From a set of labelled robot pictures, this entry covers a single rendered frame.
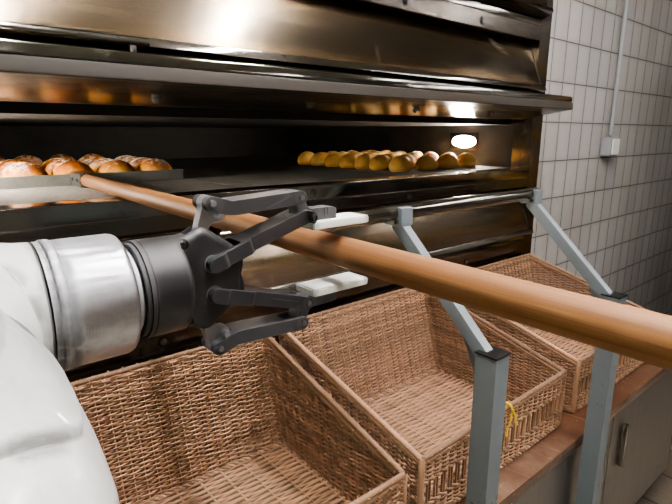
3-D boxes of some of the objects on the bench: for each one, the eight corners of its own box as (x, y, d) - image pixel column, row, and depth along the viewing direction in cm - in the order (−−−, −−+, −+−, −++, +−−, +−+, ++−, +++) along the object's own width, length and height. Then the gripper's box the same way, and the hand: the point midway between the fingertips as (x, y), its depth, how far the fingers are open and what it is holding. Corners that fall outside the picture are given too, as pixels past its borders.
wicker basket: (274, 423, 129) (271, 322, 122) (419, 361, 164) (422, 280, 158) (419, 536, 93) (425, 401, 86) (565, 425, 128) (577, 323, 121)
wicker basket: (5, 538, 92) (-20, 402, 86) (268, 428, 127) (264, 325, 120) (64, 806, 55) (29, 602, 49) (411, 547, 90) (417, 408, 84)
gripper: (99, 161, 38) (335, 154, 53) (122, 387, 42) (335, 322, 57) (132, 166, 32) (386, 157, 47) (156, 425, 37) (382, 343, 51)
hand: (336, 252), depth 50 cm, fingers open, 6 cm apart
